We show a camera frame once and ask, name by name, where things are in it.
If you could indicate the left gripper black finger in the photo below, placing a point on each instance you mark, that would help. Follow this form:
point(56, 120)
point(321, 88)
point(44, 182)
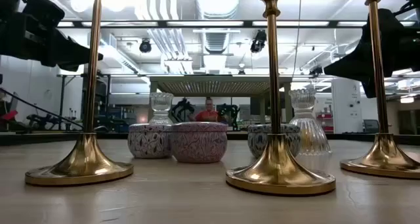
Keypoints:
point(72, 68)
point(72, 53)

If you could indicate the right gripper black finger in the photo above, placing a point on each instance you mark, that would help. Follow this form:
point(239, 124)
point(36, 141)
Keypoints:
point(351, 68)
point(369, 91)

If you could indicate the medium brass candlestick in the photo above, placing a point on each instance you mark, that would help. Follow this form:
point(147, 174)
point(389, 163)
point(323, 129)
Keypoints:
point(384, 155)

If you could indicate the clear ribbed glass candle holder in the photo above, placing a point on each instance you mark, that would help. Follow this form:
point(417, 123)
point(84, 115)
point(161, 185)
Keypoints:
point(311, 125)
point(160, 102)

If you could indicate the tall brass candlestick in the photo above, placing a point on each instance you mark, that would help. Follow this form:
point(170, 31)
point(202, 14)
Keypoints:
point(85, 158)

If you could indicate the short brass candlestick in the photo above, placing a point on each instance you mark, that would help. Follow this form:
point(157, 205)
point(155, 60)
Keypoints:
point(277, 165)

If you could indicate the white blue leaf candle tin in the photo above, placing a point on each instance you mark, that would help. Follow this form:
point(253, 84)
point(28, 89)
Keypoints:
point(256, 142)

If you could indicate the black background robot arm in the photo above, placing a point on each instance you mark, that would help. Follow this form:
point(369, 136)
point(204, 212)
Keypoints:
point(229, 114)
point(182, 109)

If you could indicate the white purple leaf candle tin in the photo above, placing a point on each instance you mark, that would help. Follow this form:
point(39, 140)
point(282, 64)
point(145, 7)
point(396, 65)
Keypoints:
point(147, 142)

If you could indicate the pink patterned candle tin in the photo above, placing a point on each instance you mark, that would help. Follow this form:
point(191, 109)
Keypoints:
point(199, 142)

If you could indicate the white pillar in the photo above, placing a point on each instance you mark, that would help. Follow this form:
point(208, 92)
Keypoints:
point(346, 102)

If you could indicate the dark office chair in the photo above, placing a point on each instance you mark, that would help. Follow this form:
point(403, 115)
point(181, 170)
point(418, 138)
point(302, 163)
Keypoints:
point(370, 126)

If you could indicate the rack with red bins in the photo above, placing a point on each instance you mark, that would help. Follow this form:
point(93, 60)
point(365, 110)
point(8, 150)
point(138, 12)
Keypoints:
point(325, 116)

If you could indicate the black ceiling spotlight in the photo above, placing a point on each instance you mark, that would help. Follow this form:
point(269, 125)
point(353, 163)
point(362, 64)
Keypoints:
point(145, 46)
point(258, 41)

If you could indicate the green perforated metal shelf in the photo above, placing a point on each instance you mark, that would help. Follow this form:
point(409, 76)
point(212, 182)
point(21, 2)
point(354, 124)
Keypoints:
point(213, 86)

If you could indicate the person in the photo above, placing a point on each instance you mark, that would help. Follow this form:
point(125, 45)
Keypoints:
point(206, 115)

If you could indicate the black aluminium table frame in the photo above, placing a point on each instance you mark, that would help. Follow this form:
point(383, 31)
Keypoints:
point(49, 138)

